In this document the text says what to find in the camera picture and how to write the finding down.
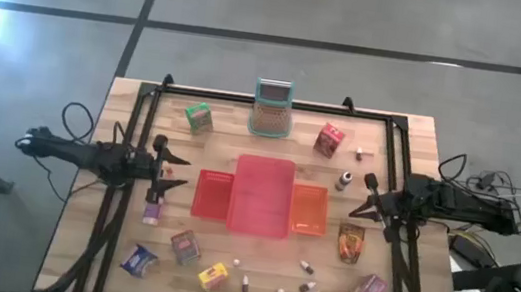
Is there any orange plastic basket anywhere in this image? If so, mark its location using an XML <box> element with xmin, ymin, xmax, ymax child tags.
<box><xmin>286</xmin><ymin>183</ymin><xmax>334</xmax><ymax>238</ymax></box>

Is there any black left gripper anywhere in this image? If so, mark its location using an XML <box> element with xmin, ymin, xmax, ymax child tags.
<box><xmin>126</xmin><ymin>131</ymin><xmax>195</xmax><ymax>209</ymax></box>

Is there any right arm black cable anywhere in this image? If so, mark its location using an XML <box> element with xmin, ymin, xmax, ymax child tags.
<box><xmin>437</xmin><ymin>150</ymin><xmax>469</xmax><ymax>184</ymax></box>

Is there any pink translucent plastic bin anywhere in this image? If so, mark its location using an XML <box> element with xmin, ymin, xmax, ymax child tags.
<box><xmin>226</xmin><ymin>152</ymin><xmax>300</xmax><ymax>241</ymax></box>

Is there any green Apple Jacks cereal box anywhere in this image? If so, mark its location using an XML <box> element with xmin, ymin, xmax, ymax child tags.
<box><xmin>182</xmin><ymin>100</ymin><xmax>218</xmax><ymax>138</ymax></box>

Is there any red plastic basket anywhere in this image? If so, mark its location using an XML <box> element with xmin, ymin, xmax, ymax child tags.
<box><xmin>189</xmin><ymin>168</ymin><xmax>237</xmax><ymax>224</ymax></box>

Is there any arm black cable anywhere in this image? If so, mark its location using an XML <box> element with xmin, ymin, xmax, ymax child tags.
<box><xmin>437</xmin><ymin>150</ymin><xmax>469</xmax><ymax>184</ymax></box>
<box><xmin>58</xmin><ymin>100</ymin><xmax>98</xmax><ymax>145</ymax></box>

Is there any purple Raisin Bran cereal box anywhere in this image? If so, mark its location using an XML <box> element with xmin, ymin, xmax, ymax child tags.
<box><xmin>350</xmin><ymin>270</ymin><xmax>390</xmax><ymax>292</ymax></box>

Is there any black food colouring bottle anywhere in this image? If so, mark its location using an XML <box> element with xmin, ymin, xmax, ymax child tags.
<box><xmin>334</xmin><ymin>169</ymin><xmax>355</xmax><ymax>194</ymax></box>

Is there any yellow Corn Pops cereal box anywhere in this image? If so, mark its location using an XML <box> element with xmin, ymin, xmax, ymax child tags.
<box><xmin>194</xmin><ymin>259</ymin><xmax>231</xmax><ymax>292</ymax></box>

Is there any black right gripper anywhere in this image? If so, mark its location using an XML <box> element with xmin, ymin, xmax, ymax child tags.
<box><xmin>346</xmin><ymin>170</ymin><xmax>419</xmax><ymax>246</ymax></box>

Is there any black power brick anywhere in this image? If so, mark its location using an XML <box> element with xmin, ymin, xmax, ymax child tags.
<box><xmin>446</xmin><ymin>232</ymin><xmax>497</xmax><ymax>271</ymax></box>

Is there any cereal box with pink label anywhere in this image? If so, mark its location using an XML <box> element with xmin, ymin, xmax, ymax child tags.
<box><xmin>166</xmin><ymin>227</ymin><xmax>206</xmax><ymax>268</ymax></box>

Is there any orange snack bag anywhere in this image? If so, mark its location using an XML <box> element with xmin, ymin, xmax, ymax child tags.
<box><xmin>334</xmin><ymin>221</ymin><xmax>367</xmax><ymax>267</ymax></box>

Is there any sprinkles jar purple label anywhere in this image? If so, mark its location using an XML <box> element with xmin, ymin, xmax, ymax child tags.
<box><xmin>141</xmin><ymin>200</ymin><xmax>164</xmax><ymax>228</ymax></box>

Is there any black metal table frame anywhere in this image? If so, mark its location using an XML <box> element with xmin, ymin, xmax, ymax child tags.
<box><xmin>33</xmin><ymin>59</ymin><xmax>485</xmax><ymax>292</ymax></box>

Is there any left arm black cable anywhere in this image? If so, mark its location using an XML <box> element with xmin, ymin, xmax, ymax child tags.
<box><xmin>58</xmin><ymin>100</ymin><xmax>98</xmax><ymax>145</ymax></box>

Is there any teal mesh basket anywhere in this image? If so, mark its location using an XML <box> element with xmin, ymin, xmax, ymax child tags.
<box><xmin>246</xmin><ymin>76</ymin><xmax>299</xmax><ymax>142</ymax></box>

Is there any blue cereal box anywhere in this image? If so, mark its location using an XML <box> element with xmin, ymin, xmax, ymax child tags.
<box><xmin>117</xmin><ymin>241</ymin><xmax>162</xmax><ymax>282</ymax></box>

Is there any red Froot Loops cereal box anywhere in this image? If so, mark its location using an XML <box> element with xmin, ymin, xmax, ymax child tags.
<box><xmin>312</xmin><ymin>120</ymin><xmax>348</xmax><ymax>161</ymax></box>

